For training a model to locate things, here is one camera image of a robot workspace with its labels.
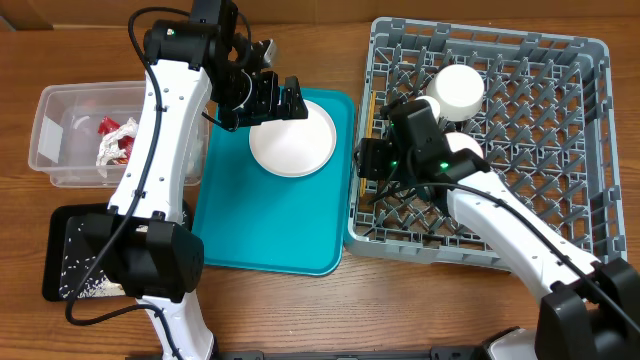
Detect white bowl with food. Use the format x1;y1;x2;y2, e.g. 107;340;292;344
426;64;485;122

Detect clear plastic bin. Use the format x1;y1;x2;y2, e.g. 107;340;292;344
27;80;210;189

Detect black plastic tray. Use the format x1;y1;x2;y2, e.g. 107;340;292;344
41;202;196;302

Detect foil paper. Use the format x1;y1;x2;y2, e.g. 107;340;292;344
95;116;140;179

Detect spilled rice and nuts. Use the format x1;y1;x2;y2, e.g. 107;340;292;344
58;212;194;300

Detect teal plastic tray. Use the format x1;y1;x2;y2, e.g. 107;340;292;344
192;88;356;276

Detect white paper cup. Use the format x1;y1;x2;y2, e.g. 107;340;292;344
416;95;441;121

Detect grey dishwasher rack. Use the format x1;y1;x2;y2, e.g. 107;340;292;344
356;17;628;262

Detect pink bowl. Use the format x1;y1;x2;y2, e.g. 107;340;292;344
444;132;485;159

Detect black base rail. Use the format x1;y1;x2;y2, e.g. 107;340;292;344
124;345;486;360

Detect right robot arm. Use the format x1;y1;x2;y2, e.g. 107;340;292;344
355;138;639;359

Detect pink plate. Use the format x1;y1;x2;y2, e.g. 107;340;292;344
249;100;337;178

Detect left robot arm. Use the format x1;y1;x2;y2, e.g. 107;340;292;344
81;20;308;359

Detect wooden chopstick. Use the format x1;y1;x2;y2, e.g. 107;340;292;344
359;90;377;197

